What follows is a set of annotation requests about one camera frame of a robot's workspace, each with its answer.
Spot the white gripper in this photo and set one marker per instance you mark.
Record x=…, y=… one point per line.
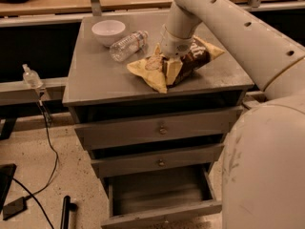
x=175, y=47

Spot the brown chip bag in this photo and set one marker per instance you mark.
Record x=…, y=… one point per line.
x=153, y=68

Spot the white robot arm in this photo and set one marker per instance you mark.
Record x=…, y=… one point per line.
x=263, y=176

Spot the top grey drawer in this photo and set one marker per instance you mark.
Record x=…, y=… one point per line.
x=161, y=127

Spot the grey drawer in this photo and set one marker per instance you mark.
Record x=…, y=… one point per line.
x=161, y=127
x=159, y=160
x=144, y=199

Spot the grey drawer cabinet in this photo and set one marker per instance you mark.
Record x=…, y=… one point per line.
x=101, y=89

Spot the middle grey drawer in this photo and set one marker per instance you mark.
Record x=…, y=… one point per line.
x=159, y=160

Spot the bottom grey drawer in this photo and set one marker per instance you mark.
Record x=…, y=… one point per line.
x=144, y=199

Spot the clear plastic water bottle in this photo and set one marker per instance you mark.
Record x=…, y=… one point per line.
x=129, y=45

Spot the white bowl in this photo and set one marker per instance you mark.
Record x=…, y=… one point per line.
x=108, y=31

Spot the wooden desk top left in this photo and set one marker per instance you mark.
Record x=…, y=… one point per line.
x=42, y=7

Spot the black bar on floor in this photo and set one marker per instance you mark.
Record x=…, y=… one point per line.
x=67, y=207

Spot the dark monitor edge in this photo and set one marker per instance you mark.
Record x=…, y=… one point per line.
x=6, y=175

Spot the black power adapter left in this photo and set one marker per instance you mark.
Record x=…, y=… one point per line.
x=14, y=208

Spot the small bottle on left rail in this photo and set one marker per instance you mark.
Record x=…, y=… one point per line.
x=31, y=77

